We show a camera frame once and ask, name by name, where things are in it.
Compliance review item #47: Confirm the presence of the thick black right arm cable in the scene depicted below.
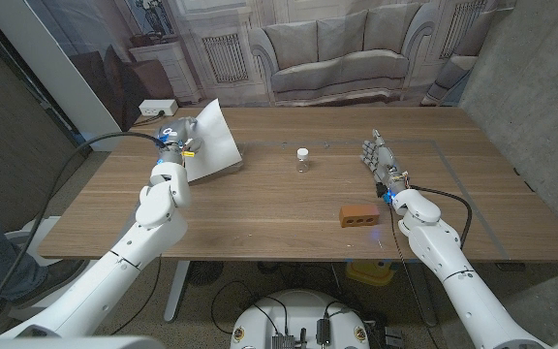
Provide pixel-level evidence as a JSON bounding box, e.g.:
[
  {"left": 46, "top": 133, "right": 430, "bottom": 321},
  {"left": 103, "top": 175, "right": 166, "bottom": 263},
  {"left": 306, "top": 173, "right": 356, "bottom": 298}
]
[{"left": 409, "top": 183, "right": 474, "bottom": 251}]

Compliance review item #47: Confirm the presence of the small clear cup white lid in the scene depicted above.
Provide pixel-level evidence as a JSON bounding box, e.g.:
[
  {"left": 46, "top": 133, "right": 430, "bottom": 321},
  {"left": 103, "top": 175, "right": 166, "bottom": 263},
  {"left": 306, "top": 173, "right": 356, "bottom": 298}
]
[{"left": 295, "top": 147, "right": 310, "bottom": 174}]

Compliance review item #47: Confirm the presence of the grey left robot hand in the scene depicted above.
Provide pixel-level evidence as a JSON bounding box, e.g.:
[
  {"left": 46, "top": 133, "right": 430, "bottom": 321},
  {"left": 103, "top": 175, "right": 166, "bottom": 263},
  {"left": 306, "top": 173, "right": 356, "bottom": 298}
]
[{"left": 155, "top": 115, "right": 205, "bottom": 166}]

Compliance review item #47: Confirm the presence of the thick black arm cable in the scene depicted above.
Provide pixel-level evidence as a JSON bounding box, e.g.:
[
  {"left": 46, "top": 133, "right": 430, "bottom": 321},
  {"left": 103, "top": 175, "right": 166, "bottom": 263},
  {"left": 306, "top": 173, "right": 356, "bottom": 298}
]
[
  {"left": 0, "top": 131, "right": 169, "bottom": 335},
  {"left": 409, "top": 183, "right": 474, "bottom": 251}
]

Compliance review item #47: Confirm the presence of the white robot torso cover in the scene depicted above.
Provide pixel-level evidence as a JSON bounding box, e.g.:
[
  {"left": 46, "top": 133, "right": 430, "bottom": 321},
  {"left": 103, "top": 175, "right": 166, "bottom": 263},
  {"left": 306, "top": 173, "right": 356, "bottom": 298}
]
[{"left": 0, "top": 335, "right": 167, "bottom": 349}]

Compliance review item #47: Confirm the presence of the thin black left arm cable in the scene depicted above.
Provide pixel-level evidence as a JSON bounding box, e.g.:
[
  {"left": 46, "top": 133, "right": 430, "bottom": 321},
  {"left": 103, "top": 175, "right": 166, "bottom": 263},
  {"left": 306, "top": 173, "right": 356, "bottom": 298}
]
[{"left": 108, "top": 255, "right": 163, "bottom": 336}]

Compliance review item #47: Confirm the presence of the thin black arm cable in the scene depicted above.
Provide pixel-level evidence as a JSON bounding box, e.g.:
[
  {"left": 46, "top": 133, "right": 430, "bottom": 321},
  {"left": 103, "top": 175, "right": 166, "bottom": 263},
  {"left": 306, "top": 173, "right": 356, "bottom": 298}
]
[
  {"left": 387, "top": 203, "right": 435, "bottom": 349},
  {"left": 108, "top": 255, "right": 163, "bottom": 336}
]

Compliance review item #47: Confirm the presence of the printed living room backdrop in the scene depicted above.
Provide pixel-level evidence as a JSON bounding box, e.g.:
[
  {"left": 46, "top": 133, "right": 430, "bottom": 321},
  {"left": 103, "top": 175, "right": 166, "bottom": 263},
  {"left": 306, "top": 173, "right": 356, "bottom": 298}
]
[{"left": 24, "top": 0, "right": 517, "bottom": 135}]

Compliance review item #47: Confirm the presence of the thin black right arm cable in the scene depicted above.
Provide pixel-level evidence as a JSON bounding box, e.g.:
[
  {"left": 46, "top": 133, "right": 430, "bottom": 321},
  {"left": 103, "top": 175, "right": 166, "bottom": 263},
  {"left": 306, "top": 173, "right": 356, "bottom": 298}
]
[{"left": 387, "top": 203, "right": 435, "bottom": 349}]

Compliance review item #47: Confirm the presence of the yellow plastic object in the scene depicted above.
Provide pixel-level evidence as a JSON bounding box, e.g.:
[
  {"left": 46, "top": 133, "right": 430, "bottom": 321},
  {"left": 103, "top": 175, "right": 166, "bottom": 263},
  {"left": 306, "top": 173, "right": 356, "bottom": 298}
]
[{"left": 346, "top": 260, "right": 396, "bottom": 287}]

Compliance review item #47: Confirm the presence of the small black adapter box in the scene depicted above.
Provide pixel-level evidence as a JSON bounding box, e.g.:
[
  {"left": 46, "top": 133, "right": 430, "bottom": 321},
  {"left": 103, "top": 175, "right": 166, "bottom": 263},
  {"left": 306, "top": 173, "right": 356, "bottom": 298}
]
[{"left": 316, "top": 318, "right": 332, "bottom": 346}]

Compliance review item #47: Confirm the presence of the orange brick block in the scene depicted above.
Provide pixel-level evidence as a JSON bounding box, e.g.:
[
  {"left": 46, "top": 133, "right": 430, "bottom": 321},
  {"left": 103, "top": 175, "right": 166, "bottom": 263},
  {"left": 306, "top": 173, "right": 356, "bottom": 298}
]
[{"left": 339, "top": 204, "right": 381, "bottom": 229}]

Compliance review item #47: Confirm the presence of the white floor platform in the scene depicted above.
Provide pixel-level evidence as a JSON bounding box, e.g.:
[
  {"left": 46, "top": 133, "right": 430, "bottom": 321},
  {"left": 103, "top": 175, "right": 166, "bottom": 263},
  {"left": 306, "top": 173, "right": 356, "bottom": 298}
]
[{"left": 7, "top": 215, "right": 115, "bottom": 324}]

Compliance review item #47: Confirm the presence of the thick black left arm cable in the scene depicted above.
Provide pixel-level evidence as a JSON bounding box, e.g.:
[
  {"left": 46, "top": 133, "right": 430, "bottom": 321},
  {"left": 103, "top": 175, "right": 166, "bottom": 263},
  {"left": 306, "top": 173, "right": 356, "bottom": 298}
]
[{"left": 0, "top": 131, "right": 169, "bottom": 335}]

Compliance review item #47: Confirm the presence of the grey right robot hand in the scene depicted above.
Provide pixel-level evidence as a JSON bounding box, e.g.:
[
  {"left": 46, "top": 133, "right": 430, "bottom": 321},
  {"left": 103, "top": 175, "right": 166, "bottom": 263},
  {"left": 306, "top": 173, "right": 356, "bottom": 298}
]
[{"left": 359, "top": 128, "right": 411, "bottom": 198}]

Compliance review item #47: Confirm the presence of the white power strip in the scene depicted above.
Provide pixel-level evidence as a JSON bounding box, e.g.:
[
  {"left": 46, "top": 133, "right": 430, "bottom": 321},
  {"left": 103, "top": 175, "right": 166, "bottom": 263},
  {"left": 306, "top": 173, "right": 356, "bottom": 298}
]
[{"left": 138, "top": 99, "right": 179, "bottom": 117}]

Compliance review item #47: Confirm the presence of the grey table leg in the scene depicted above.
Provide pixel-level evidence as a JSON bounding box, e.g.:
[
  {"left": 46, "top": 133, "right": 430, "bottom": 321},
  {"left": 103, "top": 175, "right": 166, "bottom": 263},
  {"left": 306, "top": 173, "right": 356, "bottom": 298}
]
[{"left": 407, "top": 261, "right": 439, "bottom": 329}]

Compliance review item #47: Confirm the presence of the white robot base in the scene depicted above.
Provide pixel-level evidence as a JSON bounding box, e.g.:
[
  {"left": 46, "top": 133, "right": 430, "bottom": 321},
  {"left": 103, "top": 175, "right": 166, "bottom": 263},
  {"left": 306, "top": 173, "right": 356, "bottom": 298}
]
[{"left": 230, "top": 289, "right": 371, "bottom": 349}]

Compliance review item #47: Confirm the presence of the white paper sheet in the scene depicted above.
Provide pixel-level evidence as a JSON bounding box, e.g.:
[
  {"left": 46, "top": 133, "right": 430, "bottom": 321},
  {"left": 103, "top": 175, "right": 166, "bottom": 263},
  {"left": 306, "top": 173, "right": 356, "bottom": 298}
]
[{"left": 181, "top": 98, "right": 244, "bottom": 184}]

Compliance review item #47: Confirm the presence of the black power strip cable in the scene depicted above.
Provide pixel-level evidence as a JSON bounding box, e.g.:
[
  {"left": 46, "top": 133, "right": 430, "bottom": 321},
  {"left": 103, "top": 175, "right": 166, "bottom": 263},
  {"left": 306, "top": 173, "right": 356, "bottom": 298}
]
[{"left": 132, "top": 111, "right": 167, "bottom": 128}]

